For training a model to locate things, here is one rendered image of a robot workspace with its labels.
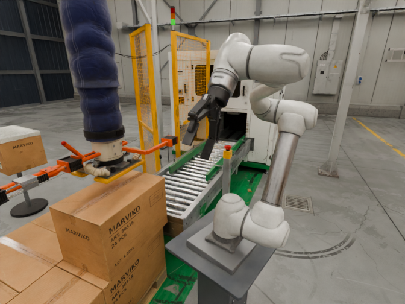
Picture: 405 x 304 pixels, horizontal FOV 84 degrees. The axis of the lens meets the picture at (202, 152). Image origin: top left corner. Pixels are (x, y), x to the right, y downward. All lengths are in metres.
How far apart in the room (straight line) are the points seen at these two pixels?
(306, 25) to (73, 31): 9.42
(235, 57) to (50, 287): 1.53
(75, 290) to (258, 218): 1.08
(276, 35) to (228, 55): 9.46
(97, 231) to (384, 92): 10.32
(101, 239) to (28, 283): 0.56
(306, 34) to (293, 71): 9.50
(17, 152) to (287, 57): 2.88
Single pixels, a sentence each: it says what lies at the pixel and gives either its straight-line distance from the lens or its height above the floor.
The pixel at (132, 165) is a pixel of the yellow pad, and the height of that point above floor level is 1.12.
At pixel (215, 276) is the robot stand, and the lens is 1.25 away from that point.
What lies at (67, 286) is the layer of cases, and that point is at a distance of 1.66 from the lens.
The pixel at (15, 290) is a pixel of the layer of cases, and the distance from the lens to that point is 1.80.
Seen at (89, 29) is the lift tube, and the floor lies 1.87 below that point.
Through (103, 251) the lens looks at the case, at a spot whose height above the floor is 0.77.
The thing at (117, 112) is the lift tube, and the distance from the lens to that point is 1.39.
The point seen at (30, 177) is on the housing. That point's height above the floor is 1.24.
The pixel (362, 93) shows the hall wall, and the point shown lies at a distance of 10.54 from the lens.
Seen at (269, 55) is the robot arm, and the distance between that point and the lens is 0.73.
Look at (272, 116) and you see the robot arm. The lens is 1.25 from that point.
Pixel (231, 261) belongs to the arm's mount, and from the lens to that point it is 1.28.
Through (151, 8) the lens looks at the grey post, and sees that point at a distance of 5.09.
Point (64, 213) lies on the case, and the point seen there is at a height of 0.94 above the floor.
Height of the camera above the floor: 1.69
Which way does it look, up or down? 20 degrees down
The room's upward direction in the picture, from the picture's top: straight up
